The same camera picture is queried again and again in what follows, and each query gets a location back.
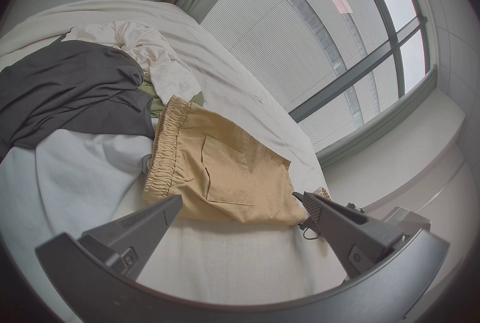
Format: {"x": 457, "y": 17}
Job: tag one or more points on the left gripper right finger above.
{"x": 348, "y": 235}

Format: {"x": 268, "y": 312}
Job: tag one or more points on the bed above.
{"x": 225, "y": 257}

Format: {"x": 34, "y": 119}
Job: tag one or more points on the tan shorts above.
{"x": 225, "y": 171}

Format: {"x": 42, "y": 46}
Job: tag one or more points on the pale blue garment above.
{"x": 82, "y": 171}

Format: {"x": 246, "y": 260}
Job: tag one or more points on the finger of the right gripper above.
{"x": 308, "y": 225}
{"x": 298, "y": 197}

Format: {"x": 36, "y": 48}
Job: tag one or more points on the round woven basket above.
{"x": 323, "y": 194}

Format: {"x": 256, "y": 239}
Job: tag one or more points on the black garment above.
{"x": 75, "y": 88}

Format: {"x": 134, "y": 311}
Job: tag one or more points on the window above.
{"x": 281, "y": 32}

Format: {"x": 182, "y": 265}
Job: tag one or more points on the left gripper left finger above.
{"x": 138, "y": 235}

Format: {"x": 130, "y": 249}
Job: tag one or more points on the green garment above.
{"x": 155, "y": 108}

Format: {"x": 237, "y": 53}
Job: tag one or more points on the white garment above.
{"x": 161, "y": 62}

